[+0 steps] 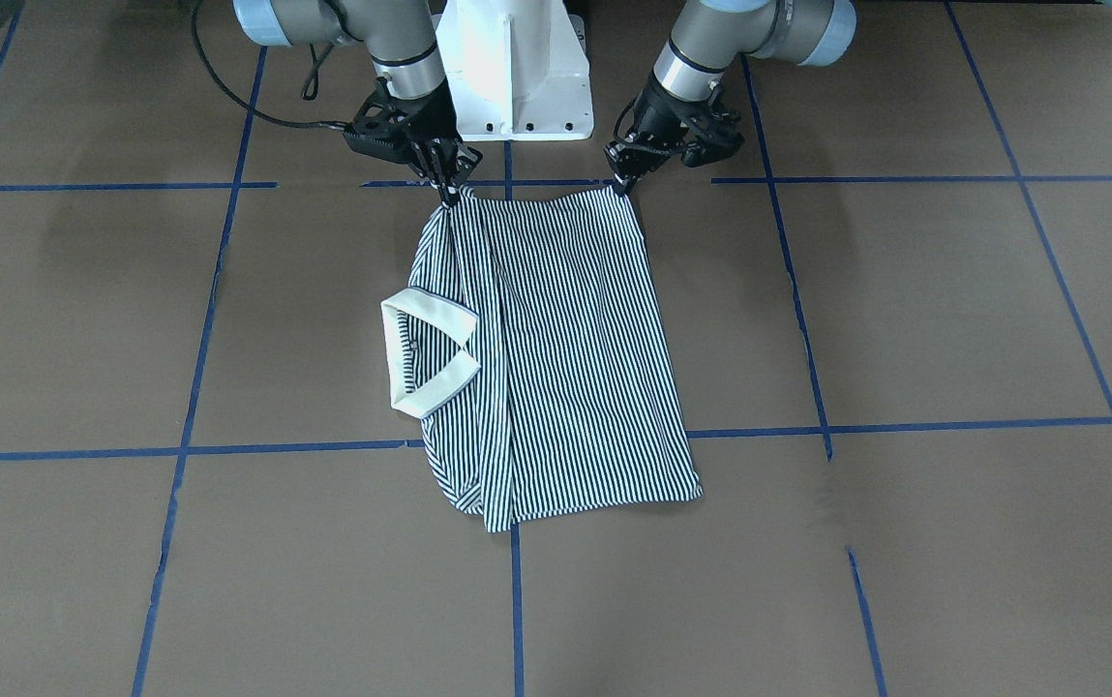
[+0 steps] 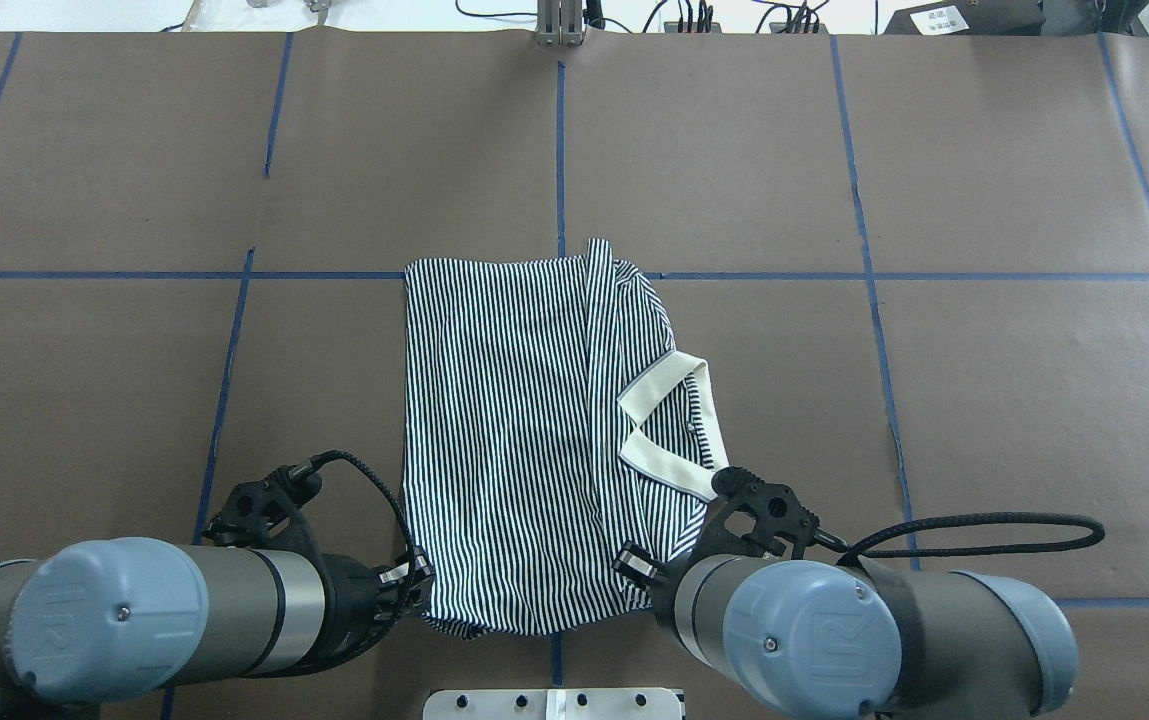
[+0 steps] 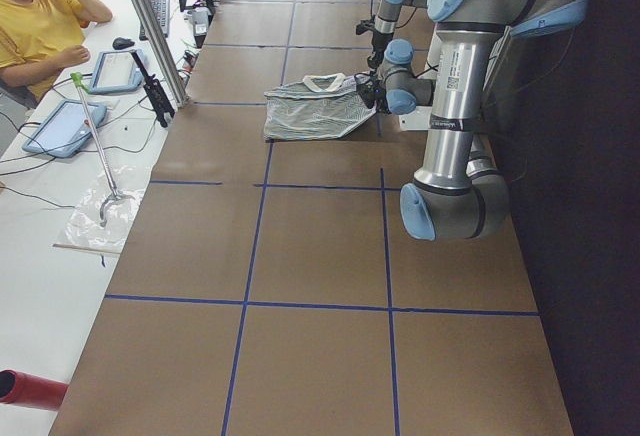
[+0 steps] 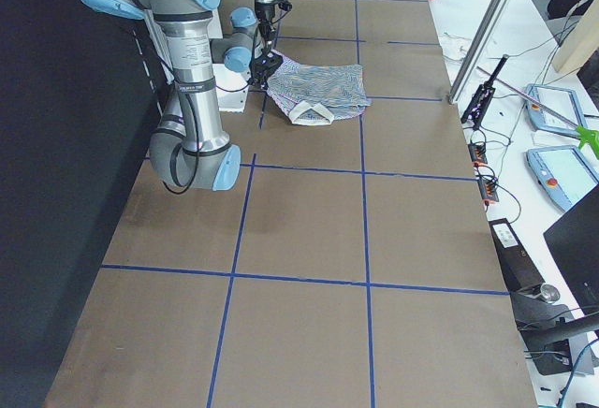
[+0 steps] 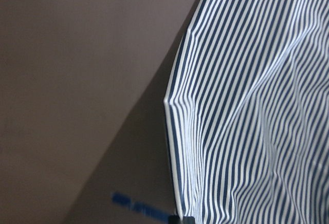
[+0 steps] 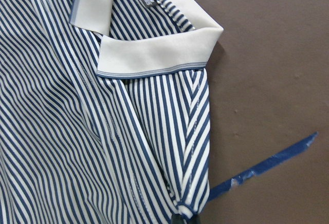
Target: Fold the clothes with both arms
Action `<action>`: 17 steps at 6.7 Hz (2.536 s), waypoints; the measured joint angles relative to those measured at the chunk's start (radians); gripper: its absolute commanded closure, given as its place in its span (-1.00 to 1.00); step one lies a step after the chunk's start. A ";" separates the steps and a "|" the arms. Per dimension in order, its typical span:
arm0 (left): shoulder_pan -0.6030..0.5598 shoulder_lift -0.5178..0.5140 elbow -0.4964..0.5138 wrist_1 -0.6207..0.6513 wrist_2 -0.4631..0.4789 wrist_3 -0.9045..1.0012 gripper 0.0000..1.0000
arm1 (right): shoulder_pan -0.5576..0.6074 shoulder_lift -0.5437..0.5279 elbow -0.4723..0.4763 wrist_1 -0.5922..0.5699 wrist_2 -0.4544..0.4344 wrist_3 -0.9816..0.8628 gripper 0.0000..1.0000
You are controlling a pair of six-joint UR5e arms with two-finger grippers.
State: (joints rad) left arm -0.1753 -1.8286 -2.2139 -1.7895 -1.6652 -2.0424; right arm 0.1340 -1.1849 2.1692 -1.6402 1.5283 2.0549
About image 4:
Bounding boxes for blue teach pendant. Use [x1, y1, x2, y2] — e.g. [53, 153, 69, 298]
[525, 84, 587, 138]
[526, 146, 598, 211]

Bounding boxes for black monitor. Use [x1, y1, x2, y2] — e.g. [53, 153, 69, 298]
[544, 191, 598, 314]

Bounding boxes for metal reacher grabber tool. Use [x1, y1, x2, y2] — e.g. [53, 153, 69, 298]
[492, 78, 598, 157]

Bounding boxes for near blue teach pendant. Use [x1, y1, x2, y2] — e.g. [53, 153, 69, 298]
[526, 146, 598, 211]

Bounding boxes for far blue teach pendant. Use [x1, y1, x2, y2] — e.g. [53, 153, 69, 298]
[525, 84, 587, 138]

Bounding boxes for wooden board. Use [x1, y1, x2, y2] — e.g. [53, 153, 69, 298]
[552, 0, 598, 73]

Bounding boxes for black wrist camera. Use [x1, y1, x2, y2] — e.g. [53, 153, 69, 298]
[277, 0, 293, 12]

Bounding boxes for black box with label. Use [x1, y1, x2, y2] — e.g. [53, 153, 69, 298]
[489, 218, 544, 292]

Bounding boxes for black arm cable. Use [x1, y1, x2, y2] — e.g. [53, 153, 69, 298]
[158, 89, 202, 195]

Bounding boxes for orange black terminal strip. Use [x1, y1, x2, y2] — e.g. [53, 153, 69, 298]
[468, 141, 499, 208]

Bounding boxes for blue white striped polo shirt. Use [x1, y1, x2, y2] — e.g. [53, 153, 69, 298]
[267, 56, 371, 126]

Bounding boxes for black monitor stand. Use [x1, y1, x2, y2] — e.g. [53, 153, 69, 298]
[510, 292, 598, 376]

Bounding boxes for aluminium frame post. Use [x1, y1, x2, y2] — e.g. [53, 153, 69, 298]
[447, 0, 510, 104]

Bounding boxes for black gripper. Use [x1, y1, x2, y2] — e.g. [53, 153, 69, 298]
[256, 2, 276, 43]
[250, 53, 282, 85]

